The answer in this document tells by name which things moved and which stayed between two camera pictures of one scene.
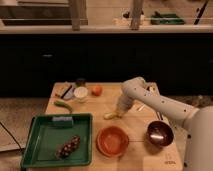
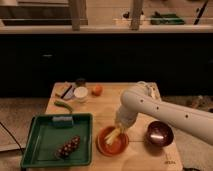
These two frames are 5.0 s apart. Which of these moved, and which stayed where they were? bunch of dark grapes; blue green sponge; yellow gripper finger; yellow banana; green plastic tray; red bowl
Moved: yellow banana; yellow gripper finger
Stayed: red bowl; green plastic tray; bunch of dark grapes; blue green sponge
